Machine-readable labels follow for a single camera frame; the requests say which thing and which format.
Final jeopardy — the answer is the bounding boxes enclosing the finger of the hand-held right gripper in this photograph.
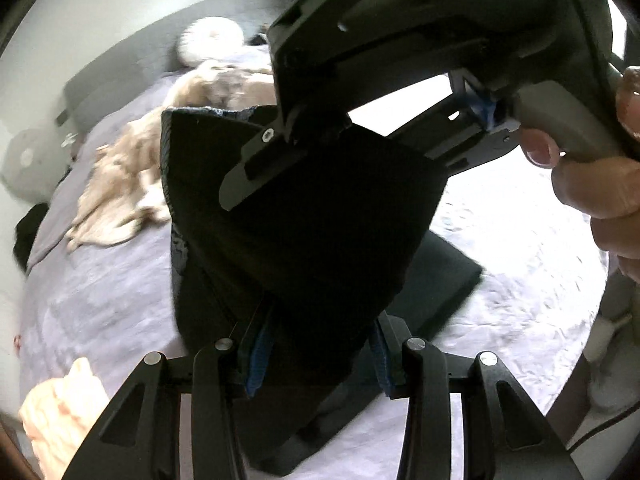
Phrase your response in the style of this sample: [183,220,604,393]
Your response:
[392,72,518,171]
[218,110,353,212]

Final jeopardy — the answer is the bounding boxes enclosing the bed with lilac sheet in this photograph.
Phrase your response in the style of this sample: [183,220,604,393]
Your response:
[20,42,608,480]

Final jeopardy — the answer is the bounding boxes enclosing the beige striped blanket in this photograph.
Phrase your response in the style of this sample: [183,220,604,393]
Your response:
[65,60,278,251]

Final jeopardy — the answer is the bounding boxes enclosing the grey headboard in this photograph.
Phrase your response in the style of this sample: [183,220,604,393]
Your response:
[62,0,296,133]

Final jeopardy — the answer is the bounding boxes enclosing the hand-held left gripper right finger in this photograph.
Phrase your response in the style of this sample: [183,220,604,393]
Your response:
[370,317,576,480]

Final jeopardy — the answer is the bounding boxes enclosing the grey round cushion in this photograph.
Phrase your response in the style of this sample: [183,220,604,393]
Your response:
[0,127,81,198]

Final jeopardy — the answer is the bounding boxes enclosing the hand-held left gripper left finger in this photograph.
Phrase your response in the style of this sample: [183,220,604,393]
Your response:
[60,319,274,480]

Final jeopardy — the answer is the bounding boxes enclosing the dark cloth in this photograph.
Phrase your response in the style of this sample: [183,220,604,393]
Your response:
[13,203,49,273]

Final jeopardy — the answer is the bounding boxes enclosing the round white pillow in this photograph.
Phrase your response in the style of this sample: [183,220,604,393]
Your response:
[177,17,244,67]

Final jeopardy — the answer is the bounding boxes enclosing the person's right hand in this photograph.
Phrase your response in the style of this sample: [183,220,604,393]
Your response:
[517,66,640,283]

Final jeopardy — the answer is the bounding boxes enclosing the peach floral blanket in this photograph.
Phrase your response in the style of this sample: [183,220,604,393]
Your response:
[19,357,111,480]

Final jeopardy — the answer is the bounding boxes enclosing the black pants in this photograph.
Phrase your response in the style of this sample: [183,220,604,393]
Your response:
[161,105,483,476]

